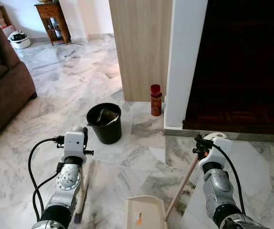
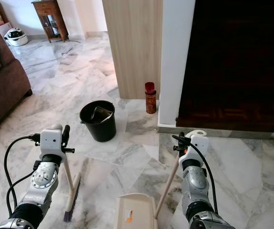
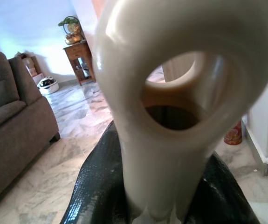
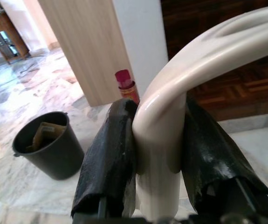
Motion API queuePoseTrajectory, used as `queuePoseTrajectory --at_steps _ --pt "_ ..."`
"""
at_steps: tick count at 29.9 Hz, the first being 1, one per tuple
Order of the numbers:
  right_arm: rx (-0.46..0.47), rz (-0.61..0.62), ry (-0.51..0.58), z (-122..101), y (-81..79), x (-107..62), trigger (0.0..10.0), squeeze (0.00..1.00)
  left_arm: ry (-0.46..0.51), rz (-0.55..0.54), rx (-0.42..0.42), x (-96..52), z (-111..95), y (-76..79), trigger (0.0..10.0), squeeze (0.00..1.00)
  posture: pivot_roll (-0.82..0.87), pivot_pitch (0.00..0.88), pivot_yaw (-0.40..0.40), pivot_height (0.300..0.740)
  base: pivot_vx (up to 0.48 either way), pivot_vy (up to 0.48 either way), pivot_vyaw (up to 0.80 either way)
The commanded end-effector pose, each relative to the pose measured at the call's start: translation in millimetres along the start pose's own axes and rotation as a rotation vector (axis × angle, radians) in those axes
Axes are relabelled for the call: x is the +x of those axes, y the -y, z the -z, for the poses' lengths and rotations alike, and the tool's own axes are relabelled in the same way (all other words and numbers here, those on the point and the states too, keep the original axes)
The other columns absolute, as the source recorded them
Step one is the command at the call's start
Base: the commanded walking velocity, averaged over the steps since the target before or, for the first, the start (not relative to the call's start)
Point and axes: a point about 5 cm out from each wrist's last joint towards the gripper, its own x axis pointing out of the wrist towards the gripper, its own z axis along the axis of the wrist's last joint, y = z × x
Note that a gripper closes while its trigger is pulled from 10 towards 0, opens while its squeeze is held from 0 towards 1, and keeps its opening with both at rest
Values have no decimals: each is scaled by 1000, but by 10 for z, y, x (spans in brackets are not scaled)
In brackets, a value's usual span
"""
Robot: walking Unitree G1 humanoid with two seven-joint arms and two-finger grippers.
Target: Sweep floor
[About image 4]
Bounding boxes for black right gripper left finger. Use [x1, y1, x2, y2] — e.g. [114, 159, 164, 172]
[71, 98, 138, 218]

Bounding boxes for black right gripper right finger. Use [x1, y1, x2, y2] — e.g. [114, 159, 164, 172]
[181, 94, 268, 215]

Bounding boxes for cream dustpan with wooden stick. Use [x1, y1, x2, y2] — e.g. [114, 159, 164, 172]
[131, 4, 268, 217]

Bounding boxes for cardboard with barcode label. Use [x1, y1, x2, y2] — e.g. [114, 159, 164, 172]
[26, 122, 67, 153]

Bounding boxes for black plastic bucket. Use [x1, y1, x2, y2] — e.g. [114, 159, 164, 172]
[12, 111, 85, 181]

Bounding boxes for red spray can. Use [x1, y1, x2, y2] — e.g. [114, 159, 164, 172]
[114, 69, 140, 105]

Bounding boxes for small wooden cabinet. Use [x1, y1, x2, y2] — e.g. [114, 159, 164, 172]
[0, 8, 31, 65]

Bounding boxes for light wood wall panel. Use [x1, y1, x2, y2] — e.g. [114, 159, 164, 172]
[37, 0, 134, 107]

